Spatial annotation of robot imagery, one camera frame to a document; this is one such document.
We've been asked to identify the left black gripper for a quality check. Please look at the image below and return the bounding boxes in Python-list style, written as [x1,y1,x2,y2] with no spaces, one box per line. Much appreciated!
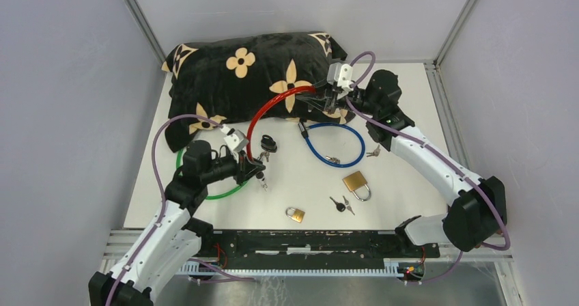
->
[201,148,265,185]

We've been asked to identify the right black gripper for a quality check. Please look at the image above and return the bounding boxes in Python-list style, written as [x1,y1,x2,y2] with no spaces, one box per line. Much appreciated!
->
[296,76,378,117]

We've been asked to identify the red cable lock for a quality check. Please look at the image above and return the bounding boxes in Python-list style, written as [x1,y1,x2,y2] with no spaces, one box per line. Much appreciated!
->
[246,85,315,160]

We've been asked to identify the black padlock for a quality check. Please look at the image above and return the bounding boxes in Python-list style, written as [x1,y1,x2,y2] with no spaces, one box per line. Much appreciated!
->
[260,135,278,153]

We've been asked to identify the blue cable lock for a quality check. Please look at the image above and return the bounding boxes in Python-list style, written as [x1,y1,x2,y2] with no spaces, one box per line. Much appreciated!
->
[298,122,367,169]

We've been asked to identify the small brass padlock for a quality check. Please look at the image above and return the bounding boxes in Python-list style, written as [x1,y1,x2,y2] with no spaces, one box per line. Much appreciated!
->
[285,208,305,223]

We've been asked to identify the green cable lock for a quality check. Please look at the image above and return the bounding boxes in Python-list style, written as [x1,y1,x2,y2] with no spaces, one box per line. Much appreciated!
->
[175,148,248,201]

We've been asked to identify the large brass padlock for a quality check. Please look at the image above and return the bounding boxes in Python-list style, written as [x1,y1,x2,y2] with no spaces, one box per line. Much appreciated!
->
[343,171,372,201]

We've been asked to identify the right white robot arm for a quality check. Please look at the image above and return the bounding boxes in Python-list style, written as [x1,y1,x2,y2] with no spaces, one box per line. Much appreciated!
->
[298,70,511,257]

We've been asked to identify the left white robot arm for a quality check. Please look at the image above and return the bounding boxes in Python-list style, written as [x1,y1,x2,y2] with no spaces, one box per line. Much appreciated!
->
[88,140,266,305]

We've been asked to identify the red lock keys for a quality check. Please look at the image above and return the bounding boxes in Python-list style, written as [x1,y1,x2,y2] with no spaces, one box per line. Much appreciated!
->
[255,171,268,191]

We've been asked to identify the blue lock keys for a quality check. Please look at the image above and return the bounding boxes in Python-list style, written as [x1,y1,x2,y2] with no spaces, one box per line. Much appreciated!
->
[325,156,341,165]

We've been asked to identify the black head key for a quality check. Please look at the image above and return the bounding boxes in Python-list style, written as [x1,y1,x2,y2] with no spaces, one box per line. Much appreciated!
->
[329,197,346,212]

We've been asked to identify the small silver brass-lock keys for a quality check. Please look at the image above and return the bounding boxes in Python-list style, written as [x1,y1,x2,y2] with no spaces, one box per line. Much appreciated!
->
[343,196,355,216]

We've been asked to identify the silver keys on table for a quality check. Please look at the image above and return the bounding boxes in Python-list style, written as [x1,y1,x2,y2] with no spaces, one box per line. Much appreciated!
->
[258,151,270,163]

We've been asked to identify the loose keys right side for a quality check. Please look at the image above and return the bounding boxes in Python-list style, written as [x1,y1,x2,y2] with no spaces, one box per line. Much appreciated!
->
[366,145,381,157]

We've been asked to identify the black floral pillow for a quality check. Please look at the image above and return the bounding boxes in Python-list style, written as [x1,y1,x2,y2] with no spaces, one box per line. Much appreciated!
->
[161,31,348,152]

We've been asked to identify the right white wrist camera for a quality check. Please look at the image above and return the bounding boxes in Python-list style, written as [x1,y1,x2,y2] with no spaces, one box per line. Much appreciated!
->
[326,62,353,91]

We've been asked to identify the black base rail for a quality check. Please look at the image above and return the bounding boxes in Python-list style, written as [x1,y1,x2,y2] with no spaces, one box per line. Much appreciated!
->
[196,229,440,276]

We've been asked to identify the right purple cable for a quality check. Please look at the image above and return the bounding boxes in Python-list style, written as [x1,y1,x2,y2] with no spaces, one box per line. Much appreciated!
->
[343,50,512,252]

